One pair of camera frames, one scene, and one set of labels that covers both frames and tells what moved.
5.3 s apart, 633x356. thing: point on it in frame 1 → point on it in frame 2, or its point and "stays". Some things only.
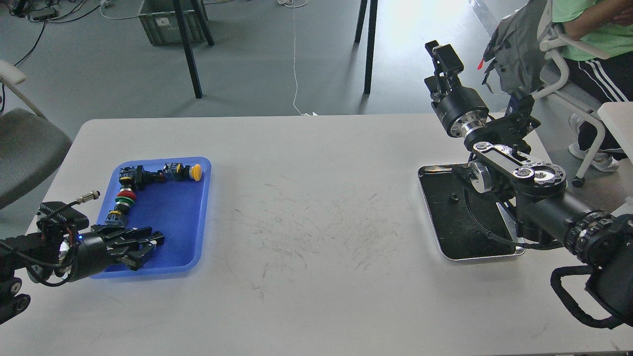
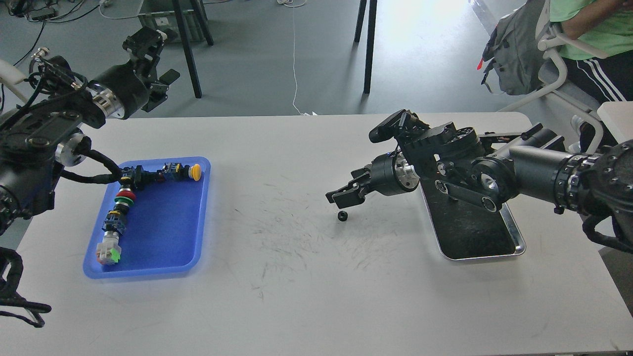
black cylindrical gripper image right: x=463 y=110 → x=390 y=173
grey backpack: x=515 y=50 stays
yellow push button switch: x=177 y=172 stays
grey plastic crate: x=159 y=20 stays
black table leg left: x=187 y=42 stays
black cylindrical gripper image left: x=92 y=255 → x=122 y=91
